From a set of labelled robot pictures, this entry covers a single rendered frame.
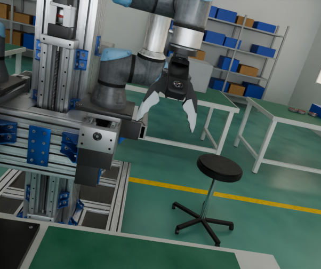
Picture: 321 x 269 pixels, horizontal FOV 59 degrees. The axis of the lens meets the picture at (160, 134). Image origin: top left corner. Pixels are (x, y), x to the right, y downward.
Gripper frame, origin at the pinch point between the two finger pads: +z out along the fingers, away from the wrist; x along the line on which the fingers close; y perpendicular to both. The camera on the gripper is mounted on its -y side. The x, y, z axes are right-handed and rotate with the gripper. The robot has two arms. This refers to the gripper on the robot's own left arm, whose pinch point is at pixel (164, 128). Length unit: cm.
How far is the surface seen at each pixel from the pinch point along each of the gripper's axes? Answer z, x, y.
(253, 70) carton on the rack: 24, -239, 595
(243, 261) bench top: 40, -36, 2
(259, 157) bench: 94, -146, 233
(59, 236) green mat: 40.2, 22.8, 0.3
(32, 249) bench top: 40.4, 28.1, -6.0
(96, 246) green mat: 40.2, 11.3, -1.3
